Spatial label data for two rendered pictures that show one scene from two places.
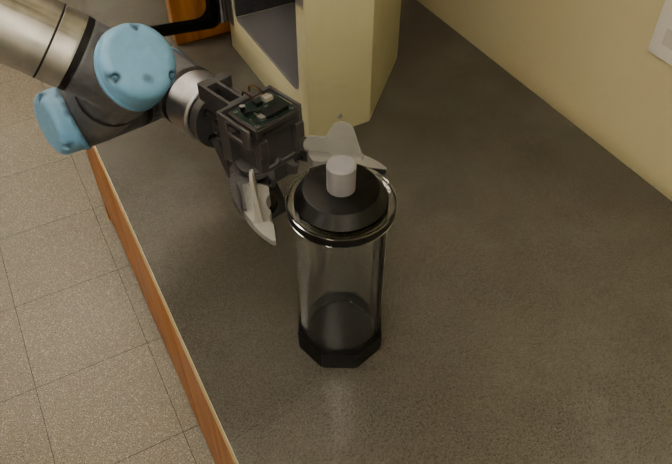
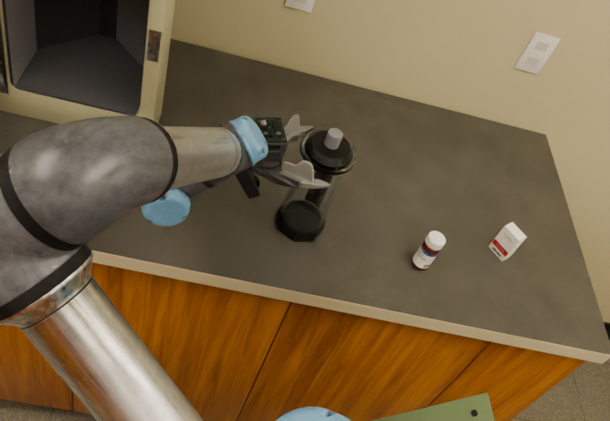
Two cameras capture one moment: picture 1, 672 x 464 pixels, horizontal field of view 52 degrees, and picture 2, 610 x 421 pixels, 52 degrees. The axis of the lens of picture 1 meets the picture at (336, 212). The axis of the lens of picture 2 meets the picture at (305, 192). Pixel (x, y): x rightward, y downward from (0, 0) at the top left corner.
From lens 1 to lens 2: 93 cm
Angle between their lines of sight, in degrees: 50
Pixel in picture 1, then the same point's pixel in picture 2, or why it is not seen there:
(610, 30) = not seen: outside the picture
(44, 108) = (172, 200)
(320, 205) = (337, 156)
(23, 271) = not seen: outside the picture
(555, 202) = (288, 104)
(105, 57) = (257, 142)
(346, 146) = (294, 126)
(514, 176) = (260, 102)
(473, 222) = not seen: hidden behind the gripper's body
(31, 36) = (233, 152)
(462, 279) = not seen: hidden behind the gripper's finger
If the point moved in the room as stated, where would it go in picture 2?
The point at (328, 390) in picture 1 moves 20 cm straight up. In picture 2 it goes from (325, 247) to (355, 184)
